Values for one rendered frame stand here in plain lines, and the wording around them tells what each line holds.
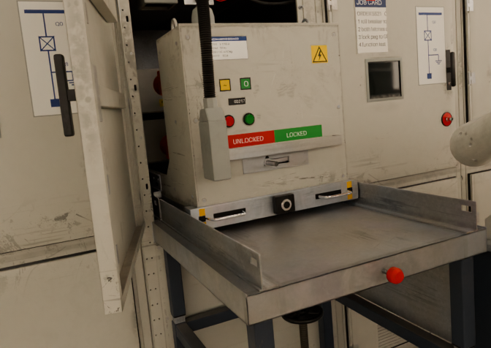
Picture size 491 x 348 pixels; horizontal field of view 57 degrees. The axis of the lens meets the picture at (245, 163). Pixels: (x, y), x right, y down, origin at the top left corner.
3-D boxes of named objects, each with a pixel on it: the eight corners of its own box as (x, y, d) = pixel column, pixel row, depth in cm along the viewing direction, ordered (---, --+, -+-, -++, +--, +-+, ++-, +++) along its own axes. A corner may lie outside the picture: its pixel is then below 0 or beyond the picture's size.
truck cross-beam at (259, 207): (358, 198, 140) (357, 178, 139) (192, 232, 118) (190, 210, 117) (348, 196, 145) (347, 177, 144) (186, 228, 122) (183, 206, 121)
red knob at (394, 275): (406, 283, 90) (405, 267, 89) (394, 287, 88) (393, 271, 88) (390, 276, 94) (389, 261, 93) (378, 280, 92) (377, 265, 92)
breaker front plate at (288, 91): (350, 185, 139) (340, 24, 133) (200, 213, 118) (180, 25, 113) (347, 184, 140) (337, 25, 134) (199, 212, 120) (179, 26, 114)
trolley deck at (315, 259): (487, 251, 106) (486, 227, 105) (248, 326, 80) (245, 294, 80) (320, 205, 167) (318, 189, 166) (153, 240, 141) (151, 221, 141)
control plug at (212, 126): (232, 178, 111) (226, 106, 108) (214, 181, 109) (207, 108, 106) (220, 175, 118) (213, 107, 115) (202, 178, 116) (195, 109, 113)
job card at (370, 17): (389, 53, 173) (386, -5, 170) (357, 53, 166) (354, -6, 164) (388, 53, 173) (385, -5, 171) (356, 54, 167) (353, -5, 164)
